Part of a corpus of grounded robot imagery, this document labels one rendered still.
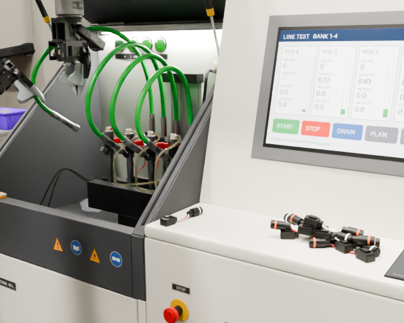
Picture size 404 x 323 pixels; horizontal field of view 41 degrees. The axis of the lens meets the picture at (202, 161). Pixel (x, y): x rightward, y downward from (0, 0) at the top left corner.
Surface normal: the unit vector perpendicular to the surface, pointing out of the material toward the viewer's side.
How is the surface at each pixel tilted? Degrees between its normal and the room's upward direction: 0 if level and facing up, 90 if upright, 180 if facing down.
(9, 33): 90
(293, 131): 76
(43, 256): 90
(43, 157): 90
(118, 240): 90
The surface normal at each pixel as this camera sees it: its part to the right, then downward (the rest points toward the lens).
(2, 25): 0.74, 0.14
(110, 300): -0.57, 0.18
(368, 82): -0.55, -0.06
